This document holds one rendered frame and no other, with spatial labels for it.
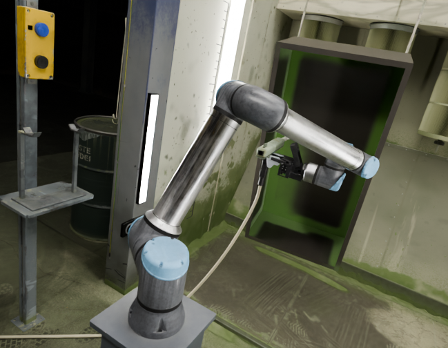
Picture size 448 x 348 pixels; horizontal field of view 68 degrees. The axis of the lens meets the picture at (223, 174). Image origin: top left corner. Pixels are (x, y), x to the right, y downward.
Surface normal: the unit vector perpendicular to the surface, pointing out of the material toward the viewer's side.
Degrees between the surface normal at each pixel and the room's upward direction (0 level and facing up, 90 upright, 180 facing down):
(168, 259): 5
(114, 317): 0
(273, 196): 102
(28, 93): 90
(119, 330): 0
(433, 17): 90
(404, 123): 90
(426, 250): 57
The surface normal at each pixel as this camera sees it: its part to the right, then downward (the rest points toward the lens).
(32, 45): 0.86, 0.31
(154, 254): 0.22, -0.89
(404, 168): -0.30, -0.34
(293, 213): -0.42, 0.41
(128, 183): -0.48, 0.19
